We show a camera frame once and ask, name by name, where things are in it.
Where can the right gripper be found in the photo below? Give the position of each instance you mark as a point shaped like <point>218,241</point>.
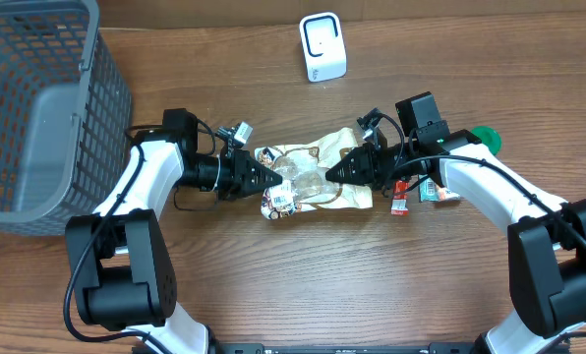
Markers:
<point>361,171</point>

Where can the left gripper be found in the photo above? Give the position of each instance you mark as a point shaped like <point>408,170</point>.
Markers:
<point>232,173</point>

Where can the beige snack pouch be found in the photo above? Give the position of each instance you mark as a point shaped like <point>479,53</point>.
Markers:
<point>304,186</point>

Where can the red snack bar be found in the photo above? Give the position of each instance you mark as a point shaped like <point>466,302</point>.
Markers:
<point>399,199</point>

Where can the teal orange snack packet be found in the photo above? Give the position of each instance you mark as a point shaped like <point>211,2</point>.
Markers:
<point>428,190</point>

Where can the small orange snack packet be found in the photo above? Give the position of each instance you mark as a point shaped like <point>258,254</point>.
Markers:
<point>445,195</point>

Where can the green lidded jar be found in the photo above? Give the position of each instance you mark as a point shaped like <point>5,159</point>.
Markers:
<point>489,137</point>

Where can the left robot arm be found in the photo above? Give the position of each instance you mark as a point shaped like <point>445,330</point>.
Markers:
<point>122,277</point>

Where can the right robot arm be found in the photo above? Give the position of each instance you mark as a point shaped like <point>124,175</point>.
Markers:
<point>546,234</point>

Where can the white barcode scanner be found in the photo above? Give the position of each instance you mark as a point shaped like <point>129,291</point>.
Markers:
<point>323,47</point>

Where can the grey plastic mesh basket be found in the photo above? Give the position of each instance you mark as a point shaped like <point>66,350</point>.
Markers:
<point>64,108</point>

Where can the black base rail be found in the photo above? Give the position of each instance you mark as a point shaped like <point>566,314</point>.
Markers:
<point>432,348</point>

